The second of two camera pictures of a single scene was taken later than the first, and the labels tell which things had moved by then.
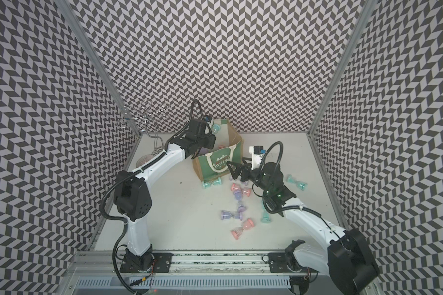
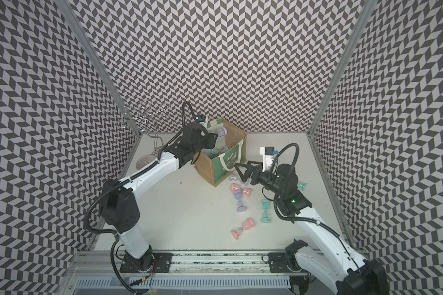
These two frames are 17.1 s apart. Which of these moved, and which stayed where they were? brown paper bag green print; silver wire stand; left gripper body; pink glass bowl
Moved: brown paper bag green print
Stayed: silver wire stand; left gripper body; pink glass bowl
